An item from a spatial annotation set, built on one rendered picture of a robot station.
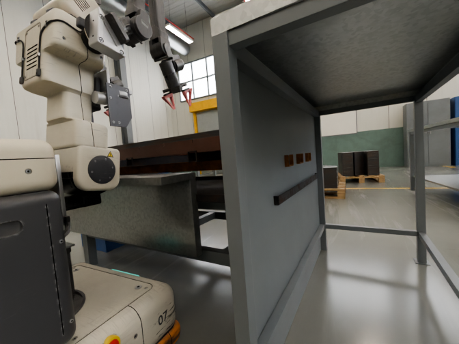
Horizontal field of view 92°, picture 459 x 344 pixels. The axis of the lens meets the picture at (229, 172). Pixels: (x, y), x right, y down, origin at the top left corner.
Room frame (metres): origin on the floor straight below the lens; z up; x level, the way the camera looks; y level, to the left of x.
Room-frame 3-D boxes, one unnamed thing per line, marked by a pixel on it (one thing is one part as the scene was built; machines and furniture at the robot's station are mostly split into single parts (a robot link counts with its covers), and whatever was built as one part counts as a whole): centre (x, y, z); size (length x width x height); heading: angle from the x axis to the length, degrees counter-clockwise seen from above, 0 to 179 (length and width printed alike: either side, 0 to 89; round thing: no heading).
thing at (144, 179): (1.25, 0.76, 0.66); 1.30 x 0.20 x 0.03; 59
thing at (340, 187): (3.86, -1.32, 0.23); 1.20 x 0.80 x 0.47; 62
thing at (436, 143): (6.85, -6.07, 0.97); 1.00 x 0.49 x 1.95; 63
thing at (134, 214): (1.32, 0.72, 0.47); 1.30 x 0.04 x 0.35; 59
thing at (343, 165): (5.11, -2.92, 0.32); 1.20 x 0.80 x 0.65; 158
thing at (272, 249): (1.08, -0.33, 0.50); 1.30 x 0.04 x 1.01; 149
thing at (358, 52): (0.93, -0.57, 1.03); 1.30 x 0.60 x 0.04; 149
